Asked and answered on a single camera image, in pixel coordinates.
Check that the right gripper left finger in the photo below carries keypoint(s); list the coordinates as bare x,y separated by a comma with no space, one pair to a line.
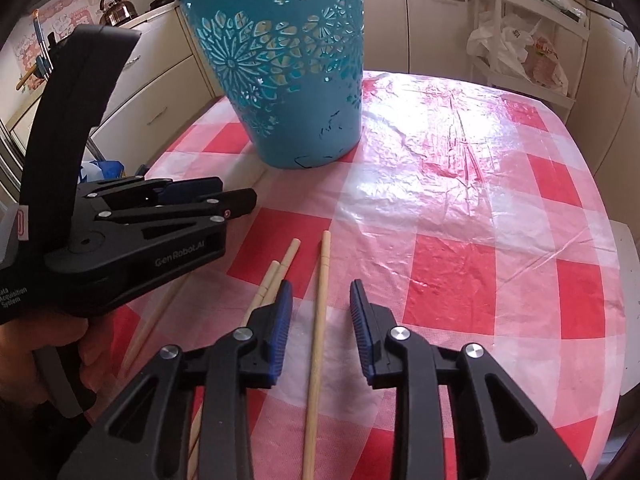
270,325

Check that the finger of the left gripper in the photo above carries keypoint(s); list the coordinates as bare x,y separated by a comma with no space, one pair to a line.
233,204
188,191

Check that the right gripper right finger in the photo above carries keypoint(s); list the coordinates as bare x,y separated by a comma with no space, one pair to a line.
371,325

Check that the wooden chopstick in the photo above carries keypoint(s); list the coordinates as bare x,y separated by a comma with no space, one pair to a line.
142,335
261,291
195,432
316,359

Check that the teal perforated plastic basket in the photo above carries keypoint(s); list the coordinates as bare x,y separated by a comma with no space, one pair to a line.
292,71

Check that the person left hand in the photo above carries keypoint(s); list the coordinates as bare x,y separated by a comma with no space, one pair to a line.
31,367

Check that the blue white plastic bag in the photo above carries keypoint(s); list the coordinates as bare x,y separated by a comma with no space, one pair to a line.
99,170

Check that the red white checkered tablecloth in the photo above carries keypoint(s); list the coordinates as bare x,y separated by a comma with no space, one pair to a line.
467,211

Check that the copper kettle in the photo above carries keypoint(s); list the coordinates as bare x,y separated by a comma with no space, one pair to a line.
116,12

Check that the white stool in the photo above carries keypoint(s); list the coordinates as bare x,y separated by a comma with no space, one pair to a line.
630,278

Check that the white rolling storage cart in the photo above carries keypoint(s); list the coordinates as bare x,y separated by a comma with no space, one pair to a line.
533,47

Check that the blue mop handle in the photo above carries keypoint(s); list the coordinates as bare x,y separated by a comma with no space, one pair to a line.
43,61

